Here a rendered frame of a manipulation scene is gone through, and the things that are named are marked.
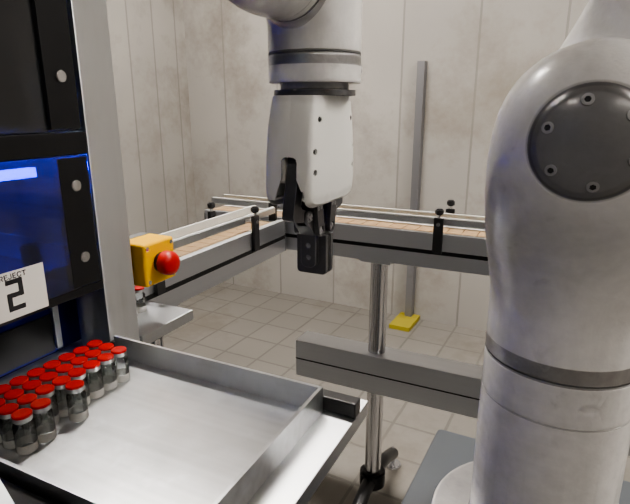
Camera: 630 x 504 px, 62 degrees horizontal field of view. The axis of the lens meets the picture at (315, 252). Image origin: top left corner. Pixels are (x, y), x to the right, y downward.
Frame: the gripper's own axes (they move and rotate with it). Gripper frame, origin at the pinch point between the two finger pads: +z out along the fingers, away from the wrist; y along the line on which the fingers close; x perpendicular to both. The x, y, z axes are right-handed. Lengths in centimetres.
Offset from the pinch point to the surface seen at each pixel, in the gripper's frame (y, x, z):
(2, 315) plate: 9.6, -37.5, 10.3
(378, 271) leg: -86, -24, 30
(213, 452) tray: 6.5, -9.1, 22.1
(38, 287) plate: 4.4, -37.5, 8.3
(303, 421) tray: -0.9, -1.9, 20.5
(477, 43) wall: -245, -32, -44
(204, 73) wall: -247, -207, -35
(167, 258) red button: -16.3, -34.8, 9.5
